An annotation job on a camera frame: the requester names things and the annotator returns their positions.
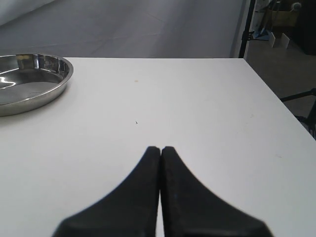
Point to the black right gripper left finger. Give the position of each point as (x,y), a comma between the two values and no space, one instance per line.
(130,210)

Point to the cardboard box background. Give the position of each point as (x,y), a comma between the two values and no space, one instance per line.
(283,13)

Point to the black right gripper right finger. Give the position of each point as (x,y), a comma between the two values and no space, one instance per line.
(190,209)

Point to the black stand pole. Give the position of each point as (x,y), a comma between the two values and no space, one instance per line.
(246,35)

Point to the grey backdrop cloth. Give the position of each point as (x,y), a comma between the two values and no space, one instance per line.
(123,28)

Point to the round stainless steel dish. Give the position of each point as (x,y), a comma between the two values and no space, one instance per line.
(31,80)

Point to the black tripod leg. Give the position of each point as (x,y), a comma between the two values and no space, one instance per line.
(310,120)

